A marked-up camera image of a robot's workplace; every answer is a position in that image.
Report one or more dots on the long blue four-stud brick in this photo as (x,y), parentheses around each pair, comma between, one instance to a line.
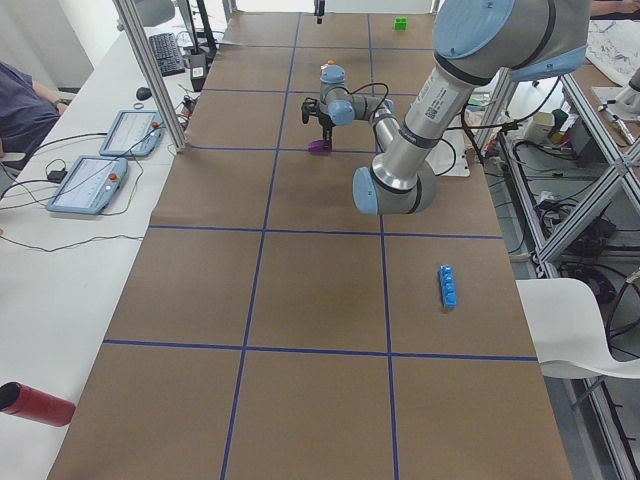
(448,286)

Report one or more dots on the black computer mouse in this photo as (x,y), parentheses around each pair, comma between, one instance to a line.
(143,93)

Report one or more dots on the red cylinder bottle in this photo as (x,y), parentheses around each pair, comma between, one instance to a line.
(29,403)

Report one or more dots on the teach pendant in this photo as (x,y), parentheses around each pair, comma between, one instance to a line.
(133,133)
(89,186)

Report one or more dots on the aluminium frame post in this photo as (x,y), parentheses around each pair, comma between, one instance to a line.
(135,16)

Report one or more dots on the white chair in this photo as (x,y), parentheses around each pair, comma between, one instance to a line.
(567,330)

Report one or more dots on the black keyboard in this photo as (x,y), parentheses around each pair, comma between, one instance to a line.
(167,53)

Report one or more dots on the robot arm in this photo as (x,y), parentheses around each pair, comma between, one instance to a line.
(319,11)
(472,41)

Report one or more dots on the purple trapezoid block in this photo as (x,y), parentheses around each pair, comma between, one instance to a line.
(319,147)

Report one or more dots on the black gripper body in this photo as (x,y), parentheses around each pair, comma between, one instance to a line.
(325,122)

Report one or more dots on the near teach pendant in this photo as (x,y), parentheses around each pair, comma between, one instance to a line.
(89,186)

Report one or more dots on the far teach pendant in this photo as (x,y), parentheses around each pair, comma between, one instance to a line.
(133,133)

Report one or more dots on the green two-stud brick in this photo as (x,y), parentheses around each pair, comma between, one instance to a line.
(400,23)

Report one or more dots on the seated person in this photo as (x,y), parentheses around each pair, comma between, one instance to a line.
(29,111)

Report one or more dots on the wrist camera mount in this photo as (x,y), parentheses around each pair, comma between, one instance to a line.
(309,109)

